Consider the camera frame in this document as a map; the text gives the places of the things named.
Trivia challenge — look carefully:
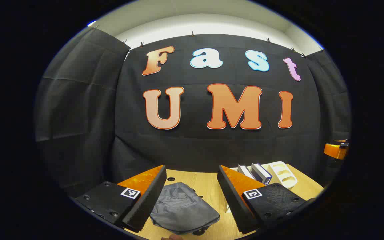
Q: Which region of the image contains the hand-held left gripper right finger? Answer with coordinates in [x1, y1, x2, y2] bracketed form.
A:
[217, 165, 316, 235]

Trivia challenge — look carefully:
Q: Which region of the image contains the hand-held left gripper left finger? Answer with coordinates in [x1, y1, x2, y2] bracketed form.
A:
[74, 165, 167, 233]

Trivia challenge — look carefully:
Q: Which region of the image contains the grey schoolbag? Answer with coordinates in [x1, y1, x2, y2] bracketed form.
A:
[149, 182, 220, 235]

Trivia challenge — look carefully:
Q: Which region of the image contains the dark blue book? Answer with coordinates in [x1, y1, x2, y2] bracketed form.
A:
[250, 163, 273, 186]

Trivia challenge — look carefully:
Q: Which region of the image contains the white plastic bookshelf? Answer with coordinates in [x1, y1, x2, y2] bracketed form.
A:
[225, 161, 298, 214]

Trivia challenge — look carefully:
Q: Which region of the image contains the row of small backdrop clips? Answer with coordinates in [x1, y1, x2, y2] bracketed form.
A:
[92, 25, 307, 59]

